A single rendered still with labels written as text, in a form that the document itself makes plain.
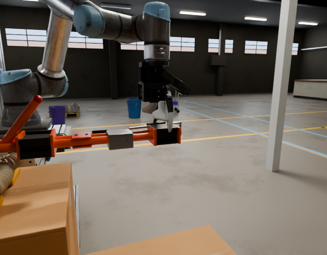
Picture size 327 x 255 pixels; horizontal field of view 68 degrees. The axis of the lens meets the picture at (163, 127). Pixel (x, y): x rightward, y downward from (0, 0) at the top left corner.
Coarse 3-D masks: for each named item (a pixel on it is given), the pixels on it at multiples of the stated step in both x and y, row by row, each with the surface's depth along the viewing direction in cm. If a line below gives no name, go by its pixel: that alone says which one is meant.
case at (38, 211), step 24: (24, 168) 80; (48, 168) 80; (24, 192) 64; (48, 192) 64; (72, 192) 81; (0, 216) 54; (24, 216) 54; (48, 216) 54; (72, 216) 73; (0, 240) 46; (24, 240) 48; (48, 240) 50; (72, 240) 65
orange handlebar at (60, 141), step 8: (56, 136) 67; (64, 136) 67; (72, 136) 65; (80, 136) 65; (88, 136) 65; (96, 136) 69; (104, 136) 67; (136, 136) 69; (144, 136) 70; (152, 136) 71; (0, 144) 59; (8, 144) 59; (56, 144) 62; (64, 144) 63; (72, 144) 64; (80, 144) 65; (88, 144) 65; (96, 144) 66; (0, 152) 59
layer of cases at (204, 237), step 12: (192, 228) 114; (204, 228) 113; (144, 240) 105; (156, 240) 105; (168, 240) 105; (180, 240) 105; (192, 240) 105; (204, 240) 105; (216, 240) 105; (96, 252) 98; (108, 252) 98; (120, 252) 98; (132, 252) 98; (144, 252) 98; (156, 252) 98; (168, 252) 98; (180, 252) 98; (192, 252) 98; (204, 252) 98; (216, 252) 98; (228, 252) 98
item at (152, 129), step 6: (150, 126) 73; (156, 126) 73; (162, 126) 73; (174, 126) 73; (150, 132) 73; (156, 132) 70; (162, 132) 72; (168, 132) 72; (174, 132) 73; (180, 132) 72; (156, 138) 70; (162, 138) 72; (168, 138) 73; (174, 138) 73; (180, 138) 73; (156, 144) 70; (162, 144) 72
